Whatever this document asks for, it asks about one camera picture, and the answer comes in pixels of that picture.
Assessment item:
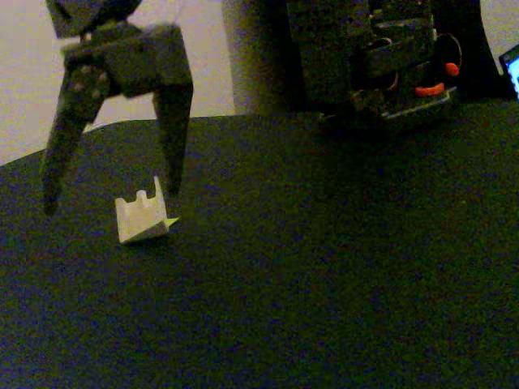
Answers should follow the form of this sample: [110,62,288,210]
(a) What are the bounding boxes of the small white plastic part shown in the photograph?
[114,175,170,245]

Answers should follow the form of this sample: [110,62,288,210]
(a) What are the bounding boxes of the laptop screen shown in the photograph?
[498,42,519,100]

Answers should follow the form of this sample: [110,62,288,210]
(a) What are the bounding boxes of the dark blue desk mat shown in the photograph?
[0,99,519,389]

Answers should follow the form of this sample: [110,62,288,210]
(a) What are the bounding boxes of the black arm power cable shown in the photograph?
[435,32,464,68]

